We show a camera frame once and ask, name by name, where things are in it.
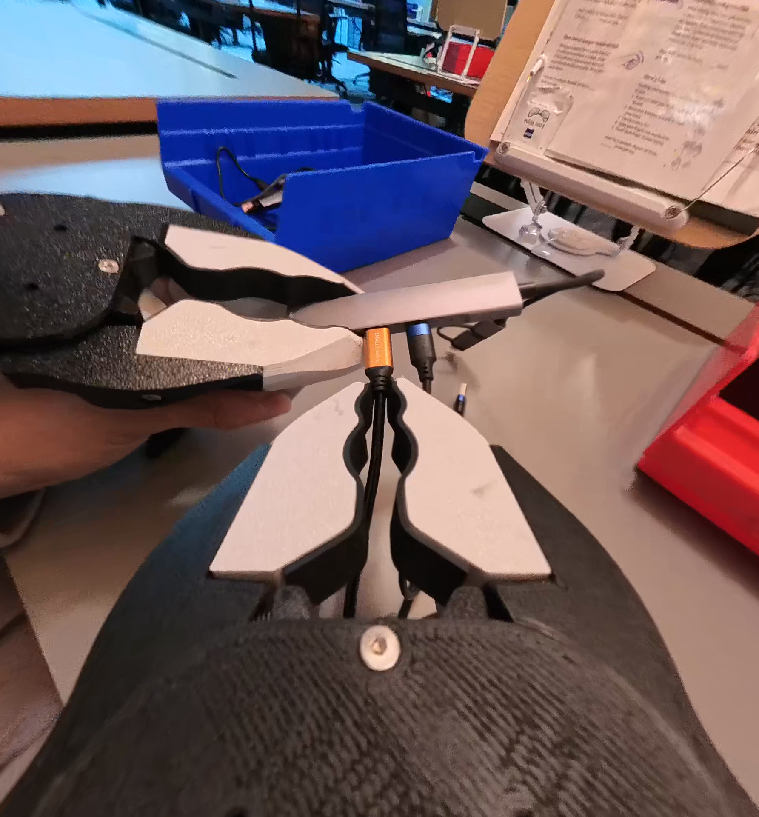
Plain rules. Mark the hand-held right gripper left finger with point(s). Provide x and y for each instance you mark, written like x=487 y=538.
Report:
x=290 y=504

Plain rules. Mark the long pale table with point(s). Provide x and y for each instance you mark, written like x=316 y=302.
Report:
x=67 y=51

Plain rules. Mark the blue storage bin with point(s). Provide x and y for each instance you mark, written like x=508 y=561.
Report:
x=379 y=210

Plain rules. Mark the grey usb hub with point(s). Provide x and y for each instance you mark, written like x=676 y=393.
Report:
x=430 y=300

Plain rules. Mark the document stand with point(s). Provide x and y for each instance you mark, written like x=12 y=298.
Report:
x=584 y=185

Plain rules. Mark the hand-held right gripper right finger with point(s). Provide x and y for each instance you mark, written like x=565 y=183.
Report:
x=462 y=504

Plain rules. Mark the background wooden table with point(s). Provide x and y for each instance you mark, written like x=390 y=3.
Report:
x=411 y=67

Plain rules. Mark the person's left hand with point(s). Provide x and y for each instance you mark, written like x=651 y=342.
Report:
x=67 y=434

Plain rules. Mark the small blue-tipped usb plug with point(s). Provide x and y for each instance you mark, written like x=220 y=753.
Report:
x=460 y=401

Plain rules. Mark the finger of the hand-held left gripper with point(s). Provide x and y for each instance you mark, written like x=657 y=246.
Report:
x=239 y=252
x=226 y=344

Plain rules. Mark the black office chair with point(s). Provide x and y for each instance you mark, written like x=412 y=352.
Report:
x=303 y=38

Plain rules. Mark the red box with white frame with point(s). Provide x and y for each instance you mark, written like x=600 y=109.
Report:
x=465 y=60

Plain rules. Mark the instruction paper sheet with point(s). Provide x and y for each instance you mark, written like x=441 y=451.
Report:
x=641 y=96

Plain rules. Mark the red storage bin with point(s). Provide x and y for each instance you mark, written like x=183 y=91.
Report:
x=711 y=472

